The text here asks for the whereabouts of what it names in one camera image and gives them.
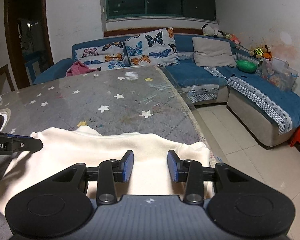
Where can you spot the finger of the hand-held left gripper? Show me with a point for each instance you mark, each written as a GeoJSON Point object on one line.
{"type": "Point", "coordinates": [27, 144]}

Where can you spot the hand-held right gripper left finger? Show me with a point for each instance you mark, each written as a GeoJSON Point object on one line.
{"type": "Point", "coordinates": [128, 166]}

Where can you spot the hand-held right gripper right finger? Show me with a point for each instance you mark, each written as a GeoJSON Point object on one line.
{"type": "Point", "coordinates": [172, 166]}

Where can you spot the cream knit garment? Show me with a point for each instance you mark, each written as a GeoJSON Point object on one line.
{"type": "Point", "coordinates": [90, 150]}

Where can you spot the dark wooden side table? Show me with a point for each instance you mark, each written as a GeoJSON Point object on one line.
{"type": "Point", "coordinates": [0, 73]}

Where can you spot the blue cabinet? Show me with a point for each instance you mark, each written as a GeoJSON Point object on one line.
{"type": "Point", "coordinates": [35, 66]}

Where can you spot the pink crumpled cloth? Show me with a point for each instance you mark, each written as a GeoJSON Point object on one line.
{"type": "Point", "coordinates": [78, 68]}

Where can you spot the blue corner sofa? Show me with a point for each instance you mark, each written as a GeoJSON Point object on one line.
{"type": "Point", "coordinates": [195, 76]}

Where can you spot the long butterfly print cushion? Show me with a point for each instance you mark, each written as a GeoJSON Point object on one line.
{"type": "Point", "coordinates": [100, 56]}

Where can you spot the square butterfly print cushion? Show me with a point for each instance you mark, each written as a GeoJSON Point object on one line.
{"type": "Point", "coordinates": [151, 46]}

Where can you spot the plain grey cushion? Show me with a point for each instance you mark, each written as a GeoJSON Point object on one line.
{"type": "Point", "coordinates": [212, 51]}

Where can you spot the clear toy storage box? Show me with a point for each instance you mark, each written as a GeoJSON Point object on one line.
{"type": "Point", "coordinates": [277, 76]}

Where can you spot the orange plush toy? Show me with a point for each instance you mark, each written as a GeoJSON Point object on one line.
{"type": "Point", "coordinates": [233, 39]}

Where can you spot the black white plush toy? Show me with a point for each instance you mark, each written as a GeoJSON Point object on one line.
{"type": "Point", "coordinates": [211, 30]}

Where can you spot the brown plush bear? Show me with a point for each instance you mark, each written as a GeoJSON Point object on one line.
{"type": "Point", "coordinates": [263, 52]}

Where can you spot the dark wooden door frame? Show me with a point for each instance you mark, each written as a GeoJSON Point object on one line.
{"type": "Point", "coordinates": [8, 42]}

